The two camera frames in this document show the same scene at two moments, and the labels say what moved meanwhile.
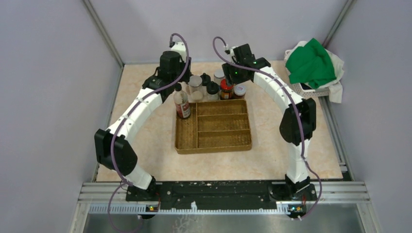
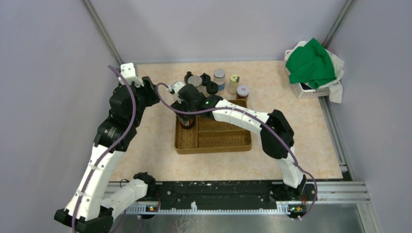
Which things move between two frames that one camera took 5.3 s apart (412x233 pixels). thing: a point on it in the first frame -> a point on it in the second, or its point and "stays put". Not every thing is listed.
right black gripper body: [233, 74] -> [182, 105]
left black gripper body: [185, 76] -> [147, 96]
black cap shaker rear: [205, 78] stays put
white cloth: [335, 90] stays put
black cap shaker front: [213, 91] stays put
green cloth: [310, 64] stays put
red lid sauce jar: [226, 91] -> [187, 120]
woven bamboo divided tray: [214, 126] stays put
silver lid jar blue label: [218, 75] stays put
